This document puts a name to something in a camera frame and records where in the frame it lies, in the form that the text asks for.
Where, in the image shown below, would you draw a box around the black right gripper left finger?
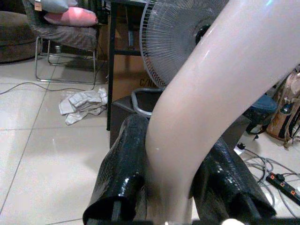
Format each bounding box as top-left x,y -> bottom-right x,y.
82,114 -> 150,225

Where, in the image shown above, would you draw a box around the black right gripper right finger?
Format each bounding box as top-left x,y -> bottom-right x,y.
191,138 -> 277,222

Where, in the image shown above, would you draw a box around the cream curved broom handle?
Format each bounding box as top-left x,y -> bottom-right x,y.
145,0 -> 300,225

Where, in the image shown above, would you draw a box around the black power strip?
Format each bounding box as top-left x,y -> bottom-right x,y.
265,172 -> 300,206

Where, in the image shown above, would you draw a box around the black dustpan with grey rim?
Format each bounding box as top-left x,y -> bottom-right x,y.
110,88 -> 165,150

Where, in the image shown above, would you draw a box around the crumpled white cloth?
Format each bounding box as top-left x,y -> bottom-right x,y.
58,87 -> 109,126

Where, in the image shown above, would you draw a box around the blue round stool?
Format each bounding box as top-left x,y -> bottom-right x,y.
243,94 -> 278,141

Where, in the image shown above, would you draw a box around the beige patterned bag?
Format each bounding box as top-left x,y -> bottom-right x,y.
266,64 -> 300,148

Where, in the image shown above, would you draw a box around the brown cardboard box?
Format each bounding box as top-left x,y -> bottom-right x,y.
98,4 -> 162,104

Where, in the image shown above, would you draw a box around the grey cushioned metal chair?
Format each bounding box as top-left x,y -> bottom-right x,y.
22,0 -> 100,85

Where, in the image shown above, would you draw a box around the pink pillow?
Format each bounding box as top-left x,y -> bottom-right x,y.
44,6 -> 98,27

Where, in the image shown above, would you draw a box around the dark brown sofa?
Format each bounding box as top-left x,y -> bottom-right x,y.
0,10 -> 38,63

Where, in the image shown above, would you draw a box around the grey pillow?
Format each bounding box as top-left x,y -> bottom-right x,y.
39,0 -> 78,14

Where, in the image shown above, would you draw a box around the grey tangled cables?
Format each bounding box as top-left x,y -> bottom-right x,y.
242,149 -> 300,220

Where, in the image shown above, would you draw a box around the black metal table frame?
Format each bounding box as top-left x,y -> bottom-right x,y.
106,0 -> 153,131

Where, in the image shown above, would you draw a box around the grey floor cable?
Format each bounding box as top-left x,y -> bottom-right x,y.
0,42 -> 111,96

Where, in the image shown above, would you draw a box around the grey pedestal fan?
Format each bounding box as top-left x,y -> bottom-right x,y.
139,0 -> 229,88

